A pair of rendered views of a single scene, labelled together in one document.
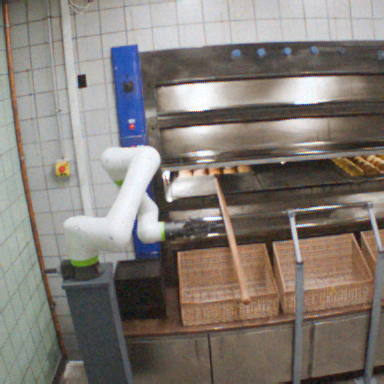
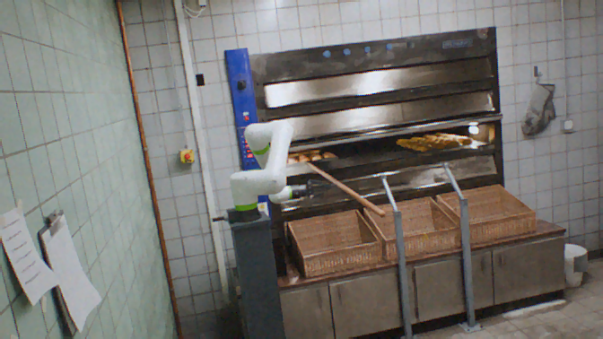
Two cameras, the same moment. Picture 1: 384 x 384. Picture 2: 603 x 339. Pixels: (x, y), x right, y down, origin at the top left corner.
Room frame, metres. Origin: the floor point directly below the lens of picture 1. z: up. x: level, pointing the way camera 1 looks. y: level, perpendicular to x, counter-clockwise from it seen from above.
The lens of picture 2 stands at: (-0.68, 0.63, 1.87)
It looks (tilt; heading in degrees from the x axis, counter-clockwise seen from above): 11 degrees down; 349
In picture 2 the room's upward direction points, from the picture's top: 7 degrees counter-clockwise
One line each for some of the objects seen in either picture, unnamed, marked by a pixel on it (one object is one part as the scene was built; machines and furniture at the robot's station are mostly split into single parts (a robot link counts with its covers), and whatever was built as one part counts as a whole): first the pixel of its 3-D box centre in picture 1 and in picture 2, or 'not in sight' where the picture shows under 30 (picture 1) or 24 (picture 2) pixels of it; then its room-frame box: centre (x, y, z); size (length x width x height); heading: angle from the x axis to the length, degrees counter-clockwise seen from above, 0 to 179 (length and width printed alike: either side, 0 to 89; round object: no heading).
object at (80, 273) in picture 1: (73, 268); (237, 214); (1.82, 0.53, 1.23); 0.26 x 0.15 x 0.06; 93
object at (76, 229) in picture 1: (83, 239); (246, 189); (1.82, 0.46, 1.36); 0.16 x 0.13 x 0.19; 68
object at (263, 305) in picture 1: (226, 283); (333, 241); (2.59, -0.15, 0.72); 0.56 x 0.49 x 0.28; 90
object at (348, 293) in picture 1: (321, 271); (409, 226); (2.58, -0.74, 0.72); 0.56 x 0.49 x 0.28; 88
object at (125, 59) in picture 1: (153, 181); (247, 176); (3.79, 0.30, 1.07); 1.93 x 0.16 x 2.15; 179
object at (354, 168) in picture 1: (368, 161); (432, 141); (3.28, -1.32, 1.21); 0.61 x 0.48 x 0.06; 179
